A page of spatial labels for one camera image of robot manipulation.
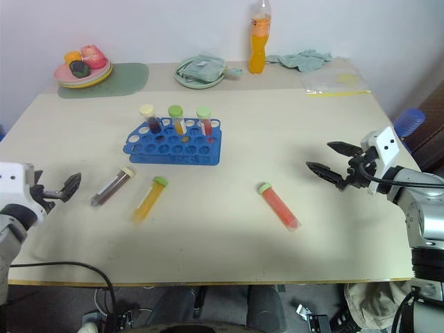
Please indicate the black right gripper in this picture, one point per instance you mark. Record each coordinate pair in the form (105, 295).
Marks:
(357, 171)

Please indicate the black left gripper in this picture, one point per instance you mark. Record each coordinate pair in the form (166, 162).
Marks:
(45, 196)

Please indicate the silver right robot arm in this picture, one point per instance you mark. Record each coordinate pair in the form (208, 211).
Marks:
(425, 215)

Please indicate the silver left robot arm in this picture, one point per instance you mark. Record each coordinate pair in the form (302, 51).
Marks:
(12, 239)

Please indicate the cream cap dark liquid tube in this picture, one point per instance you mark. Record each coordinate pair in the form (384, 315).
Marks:
(111, 187)
(153, 124)

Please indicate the green cap red liquid tube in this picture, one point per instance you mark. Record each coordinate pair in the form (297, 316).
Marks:
(206, 125)
(279, 206)

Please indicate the green cap orange liquid tube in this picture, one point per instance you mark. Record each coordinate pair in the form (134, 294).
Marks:
(150, 200)
(179, 125)

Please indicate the blue plastic test tube rack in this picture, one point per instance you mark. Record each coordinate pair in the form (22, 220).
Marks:
(173, 152)

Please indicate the clear plastic zip bag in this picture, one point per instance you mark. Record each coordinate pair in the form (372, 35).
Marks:
(329, 82)

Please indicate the blue ribbed plastic bottle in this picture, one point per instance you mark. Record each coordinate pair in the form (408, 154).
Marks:
(409, 121)

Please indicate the brown wooden furniture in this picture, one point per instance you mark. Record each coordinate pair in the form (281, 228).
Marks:
(430, 132)

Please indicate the pale green crumpled cloth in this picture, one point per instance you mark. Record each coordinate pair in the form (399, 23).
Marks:
(302, 61)

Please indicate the stack of pink yellow plates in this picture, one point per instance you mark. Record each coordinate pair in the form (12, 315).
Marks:
(98, 75)

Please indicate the dark green toy food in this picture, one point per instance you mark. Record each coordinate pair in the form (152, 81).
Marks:
(79, 68)

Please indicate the green placemat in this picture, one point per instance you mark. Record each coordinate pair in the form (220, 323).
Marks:
(129, 79)

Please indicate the pink red toy food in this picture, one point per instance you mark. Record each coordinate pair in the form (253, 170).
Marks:
(93, 56)

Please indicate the orange soda plastic bottle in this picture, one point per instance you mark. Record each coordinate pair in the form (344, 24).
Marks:
(258, 52)

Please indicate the small pale green utensil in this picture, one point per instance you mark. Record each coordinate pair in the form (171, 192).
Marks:
(235, 72)

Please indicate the white shoe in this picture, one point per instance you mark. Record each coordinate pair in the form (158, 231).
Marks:
(88, 327)

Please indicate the beige fabric hat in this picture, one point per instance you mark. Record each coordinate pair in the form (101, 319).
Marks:
(374, 305)

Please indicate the pale green plate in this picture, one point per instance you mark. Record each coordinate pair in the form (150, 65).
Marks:
(189, 83)

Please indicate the clear packet with green contents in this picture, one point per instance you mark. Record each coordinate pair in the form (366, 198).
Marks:
(203, 68)

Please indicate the dark grey rounded shape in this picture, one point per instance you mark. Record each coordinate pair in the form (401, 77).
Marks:
(264, 307)

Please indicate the black metal clamp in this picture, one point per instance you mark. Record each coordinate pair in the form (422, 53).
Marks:
(314, 322)

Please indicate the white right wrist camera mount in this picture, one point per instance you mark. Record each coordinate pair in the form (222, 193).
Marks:
(385, 147)

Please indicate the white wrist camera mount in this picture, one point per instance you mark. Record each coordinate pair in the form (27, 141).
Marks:
(385, 147)
(14, 187)

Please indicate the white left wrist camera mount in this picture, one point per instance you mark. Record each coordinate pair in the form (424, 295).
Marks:
(14, 187)

